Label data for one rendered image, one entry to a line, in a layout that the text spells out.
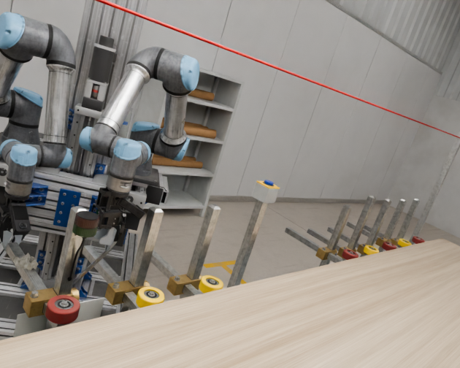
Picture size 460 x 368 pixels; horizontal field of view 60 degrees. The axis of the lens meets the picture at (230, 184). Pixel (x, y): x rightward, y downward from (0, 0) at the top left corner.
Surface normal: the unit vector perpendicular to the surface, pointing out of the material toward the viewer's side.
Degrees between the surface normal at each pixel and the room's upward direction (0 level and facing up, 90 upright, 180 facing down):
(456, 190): 90
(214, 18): 90
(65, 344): 0
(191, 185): 90
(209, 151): 90
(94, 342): 0
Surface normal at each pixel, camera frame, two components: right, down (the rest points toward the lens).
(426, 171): -0.72, -0.04
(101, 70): 0.18, 0.31
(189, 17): 0.63, 0.39
